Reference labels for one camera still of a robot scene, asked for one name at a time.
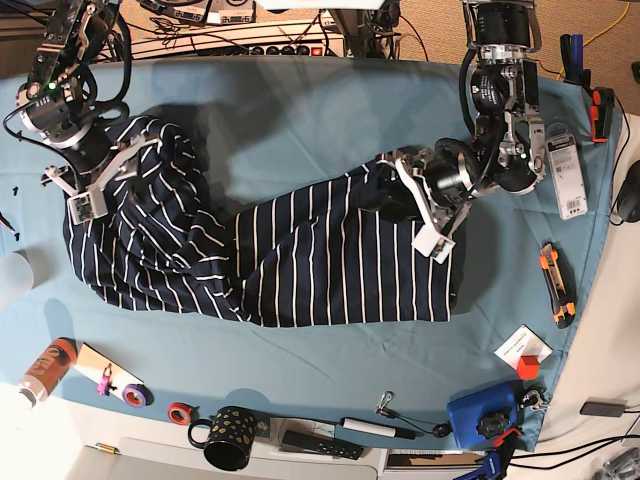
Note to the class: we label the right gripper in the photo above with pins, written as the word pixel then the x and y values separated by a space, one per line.
pixel 93 160

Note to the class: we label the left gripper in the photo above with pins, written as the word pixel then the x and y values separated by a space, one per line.
pixel 417 186

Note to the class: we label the navy white striped t-shirt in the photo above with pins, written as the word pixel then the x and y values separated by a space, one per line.
pixel 312 257

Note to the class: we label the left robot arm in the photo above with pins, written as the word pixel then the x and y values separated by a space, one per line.
pixel 499 99

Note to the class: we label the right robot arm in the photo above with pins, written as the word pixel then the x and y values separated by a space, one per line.
pixel 59 101

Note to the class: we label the translucent plastic cup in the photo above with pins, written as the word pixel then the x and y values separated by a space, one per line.
pixel 17 278

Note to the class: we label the packaged tool blister pack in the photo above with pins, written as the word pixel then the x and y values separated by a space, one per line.
pixel 564 162

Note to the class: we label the black power strip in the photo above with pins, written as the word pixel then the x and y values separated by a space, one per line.
pixel 269 50

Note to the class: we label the orange black utility knife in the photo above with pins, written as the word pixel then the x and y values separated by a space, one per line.
pixel 562 300

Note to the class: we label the wooden board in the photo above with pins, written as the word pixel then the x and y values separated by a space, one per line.
pixel 91 363

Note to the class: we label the white paper card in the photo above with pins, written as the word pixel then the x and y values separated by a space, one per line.
pixel 522 342

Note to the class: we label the silver carabiner clip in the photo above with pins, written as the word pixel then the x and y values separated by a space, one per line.
pixel 382 408

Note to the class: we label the teal table cloth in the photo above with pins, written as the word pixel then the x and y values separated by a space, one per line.
pixel 264 127

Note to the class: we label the red cube block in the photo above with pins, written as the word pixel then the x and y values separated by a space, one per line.
pixel 528 367

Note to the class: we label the pink small clip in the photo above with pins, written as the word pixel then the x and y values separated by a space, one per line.
pixel 104 386

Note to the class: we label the orange drink can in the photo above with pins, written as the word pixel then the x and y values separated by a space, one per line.
pixel 43 376

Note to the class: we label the purple tape roll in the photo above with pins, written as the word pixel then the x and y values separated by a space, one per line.
pixel 136 395

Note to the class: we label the white black marker pen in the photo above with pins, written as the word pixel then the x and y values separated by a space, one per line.
pixel 377 429

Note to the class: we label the blue plastic case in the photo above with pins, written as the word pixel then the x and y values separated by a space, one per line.
pixel 484 415

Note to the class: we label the red tape roll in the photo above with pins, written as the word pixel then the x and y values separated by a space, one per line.
pixel 180 413

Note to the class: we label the black remote control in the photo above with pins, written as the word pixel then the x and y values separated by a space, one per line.
pixel 322 445

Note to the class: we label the black patterned mug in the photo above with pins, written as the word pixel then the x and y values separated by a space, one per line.
pixel 230 437

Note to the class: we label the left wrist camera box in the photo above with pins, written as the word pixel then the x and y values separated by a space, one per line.
pixel 432 244

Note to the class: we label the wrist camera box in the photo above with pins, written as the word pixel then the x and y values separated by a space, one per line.
pixel 87 206
pixel 432 244

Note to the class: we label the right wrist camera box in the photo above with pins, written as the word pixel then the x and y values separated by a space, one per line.
pixel 87 206

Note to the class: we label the blue handled clamp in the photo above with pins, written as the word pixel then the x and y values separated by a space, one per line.
pixel 495 463

